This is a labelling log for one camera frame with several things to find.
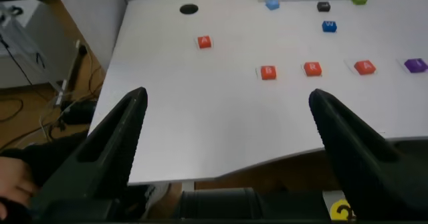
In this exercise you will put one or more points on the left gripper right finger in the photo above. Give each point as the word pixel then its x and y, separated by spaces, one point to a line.
pixel 371 170

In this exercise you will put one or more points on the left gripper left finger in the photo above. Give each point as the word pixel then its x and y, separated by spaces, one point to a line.
pixel 100 160

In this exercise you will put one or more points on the orange letter R block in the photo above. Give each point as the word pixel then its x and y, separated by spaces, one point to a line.
pixel 312 69

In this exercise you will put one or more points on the orange letter A block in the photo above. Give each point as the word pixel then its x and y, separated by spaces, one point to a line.
pixel 364 67
pixel 204 42

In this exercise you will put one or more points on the black sleeved person forearm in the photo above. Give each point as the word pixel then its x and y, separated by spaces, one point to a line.
pixel 53 157

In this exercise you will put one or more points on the bare person hand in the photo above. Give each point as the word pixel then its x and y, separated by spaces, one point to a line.
pixel 15 180

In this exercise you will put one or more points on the yellow round sticker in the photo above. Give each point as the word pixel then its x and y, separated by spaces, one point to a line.
pixel 339 210

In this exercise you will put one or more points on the black floor power adapter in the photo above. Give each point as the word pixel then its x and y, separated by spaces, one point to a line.
pixel 78 112

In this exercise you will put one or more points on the purple letter I block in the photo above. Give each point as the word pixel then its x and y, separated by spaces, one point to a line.
pixel 415 65

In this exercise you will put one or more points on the orange letter B block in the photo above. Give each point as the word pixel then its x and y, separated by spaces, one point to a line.
pixel 268 73

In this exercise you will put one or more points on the blue letter W block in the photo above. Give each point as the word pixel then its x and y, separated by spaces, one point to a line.
pixel 329 26

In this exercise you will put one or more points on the black letter L block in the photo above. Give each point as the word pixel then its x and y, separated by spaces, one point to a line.
pixel 323 6

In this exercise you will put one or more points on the black round table grommet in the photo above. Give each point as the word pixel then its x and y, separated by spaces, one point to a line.
pixel 189 9

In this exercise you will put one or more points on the light blue letter block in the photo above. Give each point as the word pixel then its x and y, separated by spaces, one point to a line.
pixel 272 3

